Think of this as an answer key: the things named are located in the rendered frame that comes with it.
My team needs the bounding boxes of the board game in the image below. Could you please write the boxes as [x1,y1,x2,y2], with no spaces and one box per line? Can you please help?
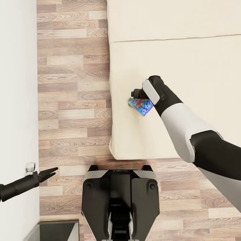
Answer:
[129,98,153,116]

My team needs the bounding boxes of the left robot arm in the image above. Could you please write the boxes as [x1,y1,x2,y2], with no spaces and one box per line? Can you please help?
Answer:
[0,162,58,202]

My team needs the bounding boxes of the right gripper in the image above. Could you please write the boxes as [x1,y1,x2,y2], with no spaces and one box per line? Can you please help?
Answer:
[131,89,149,99]

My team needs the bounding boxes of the robot trunk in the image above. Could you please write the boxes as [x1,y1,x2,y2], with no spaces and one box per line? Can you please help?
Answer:
[102,212,139,241]

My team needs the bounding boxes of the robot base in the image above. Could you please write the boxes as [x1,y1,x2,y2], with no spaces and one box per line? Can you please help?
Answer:
[81,165,160,241]

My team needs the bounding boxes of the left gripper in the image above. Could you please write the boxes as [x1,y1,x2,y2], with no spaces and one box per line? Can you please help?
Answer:
[14,167,58,196]

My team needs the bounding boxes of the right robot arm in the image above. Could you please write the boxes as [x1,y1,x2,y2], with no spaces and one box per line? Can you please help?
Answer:
[131,75,241,213]

